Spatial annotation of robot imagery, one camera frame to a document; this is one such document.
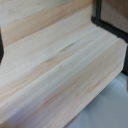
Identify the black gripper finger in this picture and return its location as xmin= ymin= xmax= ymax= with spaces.
xmin=0 ymin=32 xmax=5 ymax=65

